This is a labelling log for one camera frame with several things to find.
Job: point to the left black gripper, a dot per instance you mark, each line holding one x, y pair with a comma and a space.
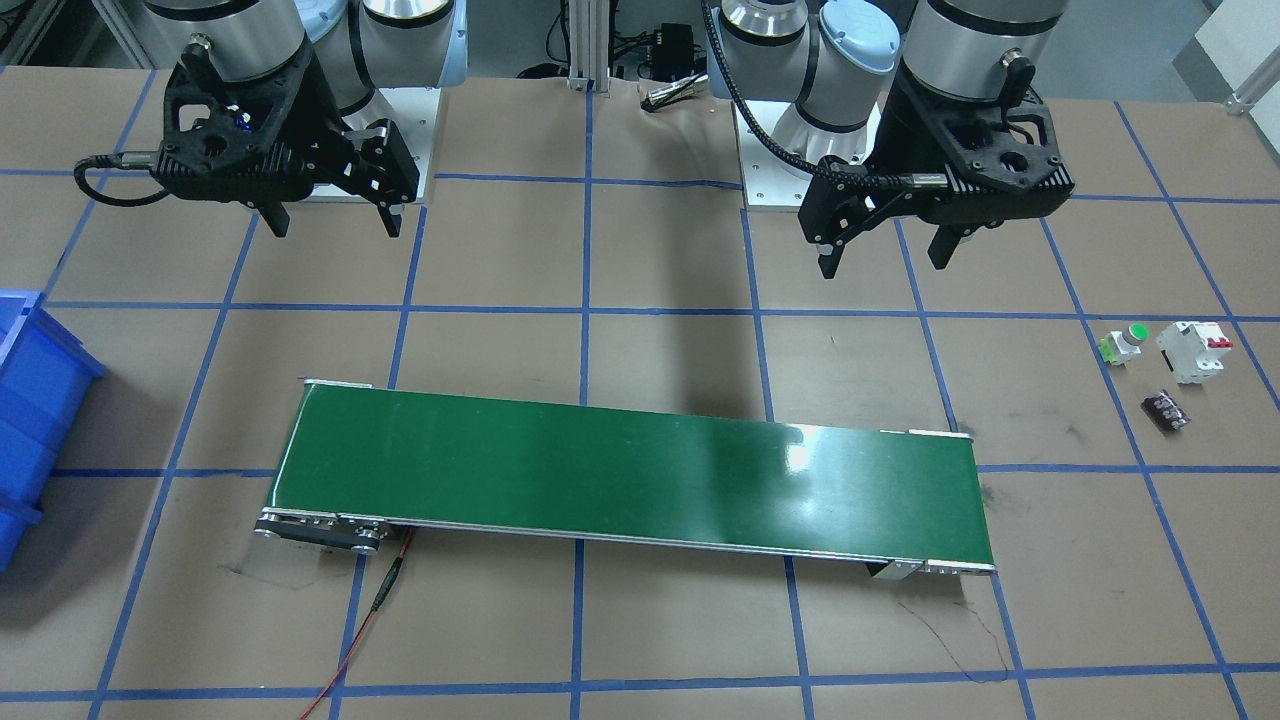
897, 135

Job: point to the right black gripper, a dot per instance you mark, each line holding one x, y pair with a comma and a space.
322, 130

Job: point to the black capacitor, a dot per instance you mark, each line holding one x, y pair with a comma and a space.
1165, 412

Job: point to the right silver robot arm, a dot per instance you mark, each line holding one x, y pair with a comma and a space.
363, 47

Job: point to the green conveyor belt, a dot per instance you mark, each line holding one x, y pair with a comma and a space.
359, 459

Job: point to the white circuit breaker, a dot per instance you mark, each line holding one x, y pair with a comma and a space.
1194, 350

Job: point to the blue plastic bin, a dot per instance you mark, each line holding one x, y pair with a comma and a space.
45, 374

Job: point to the green push button switch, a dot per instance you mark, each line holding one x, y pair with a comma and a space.
1116, 348

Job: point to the aluminium frame post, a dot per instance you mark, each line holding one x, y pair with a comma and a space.
589, 46

